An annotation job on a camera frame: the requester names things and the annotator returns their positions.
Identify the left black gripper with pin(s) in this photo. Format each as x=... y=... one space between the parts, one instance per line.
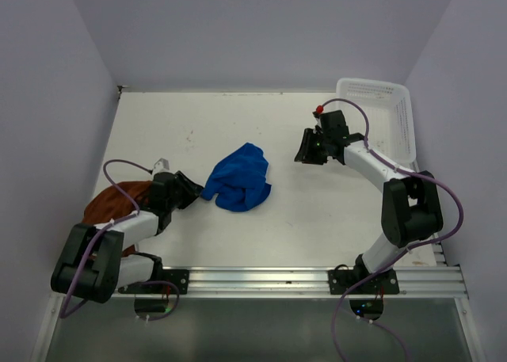
x=191 y=189

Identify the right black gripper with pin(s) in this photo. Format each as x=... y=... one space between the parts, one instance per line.
x=305 y=154

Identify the blue towel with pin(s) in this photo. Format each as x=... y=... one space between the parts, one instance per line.
x=238 y=182

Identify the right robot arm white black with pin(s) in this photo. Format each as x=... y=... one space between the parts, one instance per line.
x=410 y=208

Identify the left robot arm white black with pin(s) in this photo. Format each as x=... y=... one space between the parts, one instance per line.
x=92 y=265

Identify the brown towel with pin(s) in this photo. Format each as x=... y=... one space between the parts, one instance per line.
x=112 y=204

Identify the white plastic basket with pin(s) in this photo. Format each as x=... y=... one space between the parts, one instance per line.
x=389 y=111

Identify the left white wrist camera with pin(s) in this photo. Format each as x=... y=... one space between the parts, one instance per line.
x=161 y=166

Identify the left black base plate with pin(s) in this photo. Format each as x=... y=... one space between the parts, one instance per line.
x=178 y=277

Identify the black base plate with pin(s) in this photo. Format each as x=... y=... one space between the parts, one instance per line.
x=342 y=280
x=178 y=277

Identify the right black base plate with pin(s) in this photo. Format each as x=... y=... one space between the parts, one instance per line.
x=342 y=280

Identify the aluminium mounting rail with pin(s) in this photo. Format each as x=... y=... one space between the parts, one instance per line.
x=311 y=283

